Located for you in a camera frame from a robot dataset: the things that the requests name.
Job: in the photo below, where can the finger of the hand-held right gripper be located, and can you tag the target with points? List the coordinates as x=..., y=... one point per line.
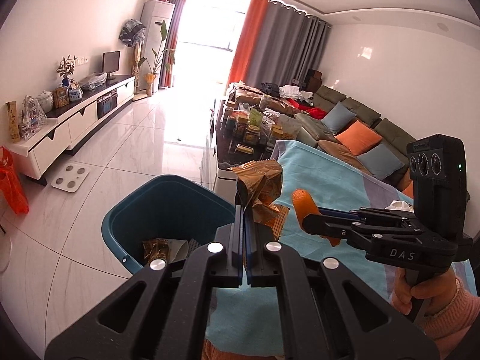
x=337, y=228
x=375, y=213

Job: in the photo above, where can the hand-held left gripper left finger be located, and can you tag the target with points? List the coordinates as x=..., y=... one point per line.
x=187, y=288

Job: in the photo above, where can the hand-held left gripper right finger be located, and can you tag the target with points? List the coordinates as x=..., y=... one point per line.
x=300, y=288

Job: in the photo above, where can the orange peel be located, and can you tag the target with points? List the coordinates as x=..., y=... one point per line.
x=302, y=202

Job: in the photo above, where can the blue plastic bin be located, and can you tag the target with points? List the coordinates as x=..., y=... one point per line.
x=168, y=202

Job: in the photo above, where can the large gold wrapper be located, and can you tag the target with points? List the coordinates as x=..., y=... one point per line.
x=258, y=180

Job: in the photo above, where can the person's right forearm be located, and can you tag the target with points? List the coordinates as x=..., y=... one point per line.
x=457, y=317

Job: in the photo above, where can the person's right hand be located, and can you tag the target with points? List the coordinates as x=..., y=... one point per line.
x=401, y=288

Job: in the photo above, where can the white crumpled tissue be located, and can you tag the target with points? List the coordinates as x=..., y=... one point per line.
x=399, y=205

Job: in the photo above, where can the orange cushion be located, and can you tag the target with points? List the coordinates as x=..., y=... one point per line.
x=358, y=138
x=408, y=191

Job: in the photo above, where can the grey crumpled packet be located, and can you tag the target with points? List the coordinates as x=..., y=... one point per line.
x=183, y=249

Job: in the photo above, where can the large blue-grey cushion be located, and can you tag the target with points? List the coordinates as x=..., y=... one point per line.
x=380, y=161

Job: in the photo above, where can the person's orange fuzzy clothing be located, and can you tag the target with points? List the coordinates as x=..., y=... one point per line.
x=217, y=350

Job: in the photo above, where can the green and brown sofa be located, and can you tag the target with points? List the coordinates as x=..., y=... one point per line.
x=390, y=127

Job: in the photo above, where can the small blue-grey cushion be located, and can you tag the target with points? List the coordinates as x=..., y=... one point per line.
x=337, y=117

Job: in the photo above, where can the red cloth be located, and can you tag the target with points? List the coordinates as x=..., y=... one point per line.
x=313, y=112

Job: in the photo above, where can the dark coffee table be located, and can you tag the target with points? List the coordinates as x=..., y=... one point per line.
x=225, y=165

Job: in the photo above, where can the group of jars and bottles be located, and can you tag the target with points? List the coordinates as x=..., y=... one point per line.
x=251, y=127

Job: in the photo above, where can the pile of white clothes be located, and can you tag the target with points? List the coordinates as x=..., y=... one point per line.
x=294, y=92

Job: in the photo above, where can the brown boxes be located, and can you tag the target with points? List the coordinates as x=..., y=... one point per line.
x=314, y=78

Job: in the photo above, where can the black bag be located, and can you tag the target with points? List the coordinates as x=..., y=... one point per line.
x=270, y=89

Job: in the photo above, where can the white bathroom scale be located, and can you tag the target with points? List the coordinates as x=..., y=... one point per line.
x=70, y=178

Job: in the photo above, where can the white and black tv cabinet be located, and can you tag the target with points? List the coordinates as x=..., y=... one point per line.
x=78, y=120

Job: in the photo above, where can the orange plastic bag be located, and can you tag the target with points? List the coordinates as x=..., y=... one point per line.
x=13, y=183

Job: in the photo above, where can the tall plant in yellow pot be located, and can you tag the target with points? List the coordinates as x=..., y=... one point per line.
x=150, y=82

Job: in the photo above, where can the black-framed window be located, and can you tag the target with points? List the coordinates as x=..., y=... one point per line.
x=210, y=46

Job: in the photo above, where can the blue and white teapot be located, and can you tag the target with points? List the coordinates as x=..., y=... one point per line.
x=75, y=93

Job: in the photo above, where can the clear plastic bag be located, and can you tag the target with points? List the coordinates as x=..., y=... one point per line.
x=92, y=81

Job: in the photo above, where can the ship model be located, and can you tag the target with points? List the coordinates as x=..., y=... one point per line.
x=32, y=116

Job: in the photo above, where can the white ceramic jar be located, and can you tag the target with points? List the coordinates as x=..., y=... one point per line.
x=45, y=101

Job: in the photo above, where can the black monitor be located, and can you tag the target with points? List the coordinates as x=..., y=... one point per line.
x=111, y=63

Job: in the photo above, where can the tall yellow box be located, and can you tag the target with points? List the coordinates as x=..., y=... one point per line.
x=13, y=122

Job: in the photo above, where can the plant in blue vase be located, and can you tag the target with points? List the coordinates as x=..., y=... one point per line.
x=66, y=69

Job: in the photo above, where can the grey and orange striped curtain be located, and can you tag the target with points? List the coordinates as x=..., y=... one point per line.
x=172, y=26

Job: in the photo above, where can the covered standing fan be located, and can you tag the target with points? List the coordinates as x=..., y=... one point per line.
x=132, y=32

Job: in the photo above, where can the white standing air conditioner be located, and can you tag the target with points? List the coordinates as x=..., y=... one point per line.
x=155, y=26

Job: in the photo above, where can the white wall panel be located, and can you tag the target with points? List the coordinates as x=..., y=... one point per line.
x=366, y=53

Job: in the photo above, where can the picture frame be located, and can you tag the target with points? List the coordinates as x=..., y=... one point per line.
x=61, y=96

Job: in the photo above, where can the white wall outlet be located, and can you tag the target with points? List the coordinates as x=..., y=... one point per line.
x=80, y=60

